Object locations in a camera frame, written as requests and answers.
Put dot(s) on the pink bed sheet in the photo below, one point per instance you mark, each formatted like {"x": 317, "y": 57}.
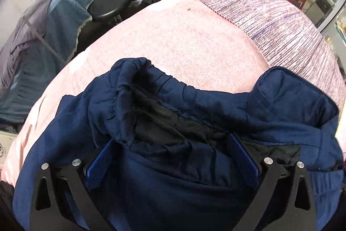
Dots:
{"x": 175, "y": 38}

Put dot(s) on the black round stool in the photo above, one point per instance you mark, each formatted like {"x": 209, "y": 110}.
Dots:
{"x": 110, "y": 5}

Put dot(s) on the navy blue jacket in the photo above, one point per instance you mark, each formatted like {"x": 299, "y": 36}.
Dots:
{"x": 167, "y": 187}

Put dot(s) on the mauve striped blanket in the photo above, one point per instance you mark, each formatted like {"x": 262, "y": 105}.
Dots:
{"x": 270, "y": 22}

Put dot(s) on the blue grey quilt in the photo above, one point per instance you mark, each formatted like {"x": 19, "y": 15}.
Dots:
{"x": 40, "y": 57}

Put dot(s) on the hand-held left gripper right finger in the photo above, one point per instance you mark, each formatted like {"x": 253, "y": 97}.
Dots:
{"x": 247, "y": 160}

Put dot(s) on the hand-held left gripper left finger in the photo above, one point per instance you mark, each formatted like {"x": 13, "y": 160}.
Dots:
{"x": 98, "y": 163}

